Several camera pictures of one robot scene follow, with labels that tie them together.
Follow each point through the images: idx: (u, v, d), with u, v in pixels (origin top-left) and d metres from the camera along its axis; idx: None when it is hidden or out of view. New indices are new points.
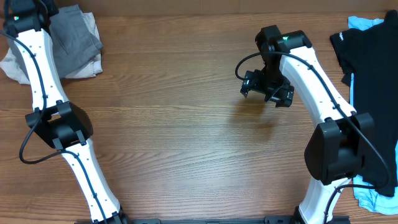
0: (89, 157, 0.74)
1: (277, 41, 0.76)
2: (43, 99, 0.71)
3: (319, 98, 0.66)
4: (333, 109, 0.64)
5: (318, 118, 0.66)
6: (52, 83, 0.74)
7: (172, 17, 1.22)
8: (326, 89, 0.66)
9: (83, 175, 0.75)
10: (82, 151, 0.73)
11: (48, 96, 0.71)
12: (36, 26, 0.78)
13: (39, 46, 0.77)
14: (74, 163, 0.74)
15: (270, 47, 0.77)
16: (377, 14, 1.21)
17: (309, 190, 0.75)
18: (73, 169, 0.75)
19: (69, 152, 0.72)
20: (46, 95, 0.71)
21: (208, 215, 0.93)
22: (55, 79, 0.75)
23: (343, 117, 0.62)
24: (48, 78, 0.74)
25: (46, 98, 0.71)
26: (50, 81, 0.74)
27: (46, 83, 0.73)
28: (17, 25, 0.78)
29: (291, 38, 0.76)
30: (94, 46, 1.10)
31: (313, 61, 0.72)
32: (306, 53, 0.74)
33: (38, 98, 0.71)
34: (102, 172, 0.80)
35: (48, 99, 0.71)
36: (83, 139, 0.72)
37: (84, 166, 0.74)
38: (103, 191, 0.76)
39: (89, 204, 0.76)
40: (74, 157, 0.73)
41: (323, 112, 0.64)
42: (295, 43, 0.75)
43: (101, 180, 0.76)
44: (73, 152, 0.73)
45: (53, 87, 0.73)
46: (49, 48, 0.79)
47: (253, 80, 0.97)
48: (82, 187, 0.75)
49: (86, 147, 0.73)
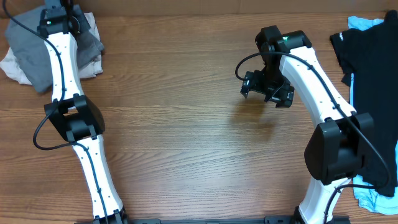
0: (97, 151, 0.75)
1: (277, 41, 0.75)
2: (62, 91, 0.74)
3: (319, 98, 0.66)
4: (333, 109, 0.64)
5: (318, 118, 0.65)
6: (72, 78, 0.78)
7: (172, 17, 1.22)
8: (326, 89, 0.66)
9: (90, 170, 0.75)
10: (92, 144, 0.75)
11: (67, 89, 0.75)
12: (64, 28, 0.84)
13: (64, 46, 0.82)
14: (83, 157, 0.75)
15: (271, 46, 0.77)
16: (376, 14, 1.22)
17: (309, 190, 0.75)
18: (81, 162, 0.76)
19: (79, 144, 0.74)
20: (64, 88, 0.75)
21: (208, 215, 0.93)
22: (74, 75, 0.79)
23: (343, 116, 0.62)
24: (69, 73, 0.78)
25: (65, 90, 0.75)
26: (69, 76, 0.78)
27: (67, 78, 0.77)
28: (48, 28, 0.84)
29: (291, 37, 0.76)
30: (96, 47, 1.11)
31: (313, 61, 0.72)
32: (306, 53, 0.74)
33: (57, 91, 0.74)
34: (109, 171, 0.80)
35: (66, 91, 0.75)
36: (94, 134, 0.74)
37: (92, 160, 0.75)
38: (108, 188, 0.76)
39: (92, 200, 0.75)
40: (84, 150, 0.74)
41: (323, 111, 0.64)
42: (295, 44, 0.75)
43: (107, 177, 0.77)
44: (84, 144, 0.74)
45: (72, 81, 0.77)
46: (73, 48, 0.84)
47: (254, 81, 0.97)
48: (88, 182, 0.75)
49: (96, 141, 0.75)
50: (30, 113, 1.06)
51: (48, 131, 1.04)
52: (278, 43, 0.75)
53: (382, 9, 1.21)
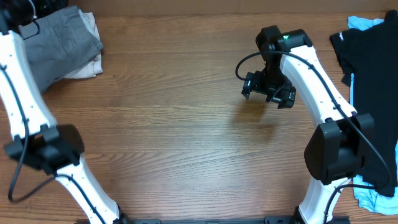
0: (84, 175, 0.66)
1: (277, 40, 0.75)
2: (24, 124, 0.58)
3: (319, 98, 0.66)
4: (333, 109, 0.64)
5: (318, 118, 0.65)
6: (32, 101, 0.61)
7: (172, 17, 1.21)
8: (326, 89, 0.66)
9: (79, 193, 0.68)
10: (76, 170, 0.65)
11: (30, 119, 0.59)
12: (3, 29, 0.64)
13: (9, 54, 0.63)
14: (68, 184, 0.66)
15: (271, 46, 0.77)
16: (377, 14, 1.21)
17: (309, 190, 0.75)
18: (68, 188, 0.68)
19: (62, 175, 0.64)
20: (26, 119, 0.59)
21: (208, 215, 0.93)
22: (33, 94, 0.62)
23: (344, 117, 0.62)
24: (27, 95, 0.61)
25: (27, 121, 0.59)
26: (29, 99, 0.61)
27: (25, 101, 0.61)
28: None
29: (291, 36, 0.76)
30: (94, 46, 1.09)
31: (314, 61, 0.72)
32: (307, 52, 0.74)
33: (17, 124, 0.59)
34: (97, 180, 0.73)
35: (30, 122, 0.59)
36: (76, 161, 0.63)
37: (79, 185, 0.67)
38: (102, 203, 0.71)
39: (89, 215, 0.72)
40: (69, 180, 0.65)
41: (323, 112, 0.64)
42: (294, 43, 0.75)
43: (99, 193, 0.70)
44: (67, 173, 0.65)
45: (34, 106, 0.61)
46: (22, 53, 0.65)
47: (254, 82, 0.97)
48: (80, 201, 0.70)
49: (81, 167, 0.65)
50: None
51: None
52: (278, 43, 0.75)
53: (383, 8, 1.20)
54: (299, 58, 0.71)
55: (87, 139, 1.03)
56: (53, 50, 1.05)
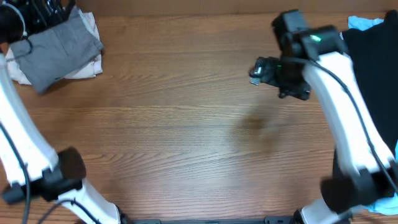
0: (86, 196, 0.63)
1: (302, 39, 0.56)
2: (22, 170, 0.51)
3: (354, 136, 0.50)
4: (369, 153, 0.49)
5: (347, 158, 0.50)
6: (28, 141, 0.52)
7: (171, 17, 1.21)
8: (364, 127, 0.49)
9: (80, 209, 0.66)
10: (78, 194, 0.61)
11: (28, 163, 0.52)
12: None
13: None
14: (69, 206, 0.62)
15: (295, 45, 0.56)
16: (378, 14, 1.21)
17: (318, 202, 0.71)
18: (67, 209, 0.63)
19: (64, 200, 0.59)
20: (24, 163, 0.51)
21: (208, 215, 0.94)
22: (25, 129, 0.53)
23: (380, 167, 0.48)
24: (19, 134, 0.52)
25: (26, 165, 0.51)
26: (24, 138, 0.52)
27: (20, 142, 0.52)
28: None
29: (321, 32, 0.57)
30: (95, 46, 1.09)
31: (350, 81, 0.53)
32: (340, 66, 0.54)
33: (14, 169, 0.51)
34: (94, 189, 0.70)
35: (29, 167, 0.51)
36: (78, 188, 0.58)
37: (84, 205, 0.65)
38: (104, 214, 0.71)
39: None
40: (71, 202, 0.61)
41: (356, 154, 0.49)
42: (324, 46, 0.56)
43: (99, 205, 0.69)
44: (69, 198, 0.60)
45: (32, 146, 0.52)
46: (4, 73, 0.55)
47: (269, 67, 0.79)
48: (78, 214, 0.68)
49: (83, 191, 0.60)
50: (30, 113, 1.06)
51: (48, 132, 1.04)
52: (304, 43, 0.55)
53: (384, 8, 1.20)
54: (332, 74, 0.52)
55: (87, 139, 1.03)
56: (52, 50, 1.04)
